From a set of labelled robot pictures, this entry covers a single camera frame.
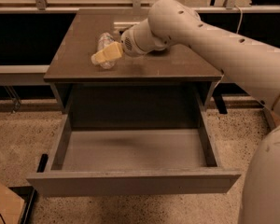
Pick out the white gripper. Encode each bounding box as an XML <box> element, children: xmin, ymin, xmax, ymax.
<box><xmin>91</xmin><ymin>20</ymin><xmax>168</xmax><ymax>65</ymax></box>

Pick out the clear plastic water bottle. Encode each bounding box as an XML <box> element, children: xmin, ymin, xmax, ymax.
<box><xmin>97</xmin><ymin>33</ymin><xmax>116</xmax><ymax>70</ymax></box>

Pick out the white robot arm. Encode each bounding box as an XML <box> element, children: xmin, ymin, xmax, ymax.
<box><xmin>91</xmin><ymin>0</ymin><xmax>280</xmax><ymax>224</ymax></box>

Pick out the brown drawer cabinet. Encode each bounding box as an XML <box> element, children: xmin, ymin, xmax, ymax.
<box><xmin>44</xmin><ymin>10</ymin><xmax>220</xmax><ymax>130</ymax></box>

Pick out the open grey top drawer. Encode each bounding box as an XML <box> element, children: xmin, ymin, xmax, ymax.
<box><xmin>27</xmin><ymin>115</ymin><xmax>241</xmax><ymax>197</ymax></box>

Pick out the black tray lower left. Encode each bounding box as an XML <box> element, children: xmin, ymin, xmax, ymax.
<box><xmin>10</xmin><ymin>186</ymin><xmax>38</xmax><ymax>224</ymax></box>

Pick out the cardboard box lower left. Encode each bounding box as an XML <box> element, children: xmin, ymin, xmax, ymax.
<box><xmin>0</xmin><ymin>182</ymin><xmax>24</xmax><ymax>224</ymax></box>

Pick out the grey metal rail shelf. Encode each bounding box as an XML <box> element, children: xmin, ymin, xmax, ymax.
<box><xmin>0</xmin><ymin>65</ymin><xmax>49</xmax><ymax>86</ymax></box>

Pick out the white hanging cable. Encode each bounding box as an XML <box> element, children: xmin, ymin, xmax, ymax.
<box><xmin>234</xmin><ymin>5</ymin><xmax>243</xmax><ymax>35</ymax></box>

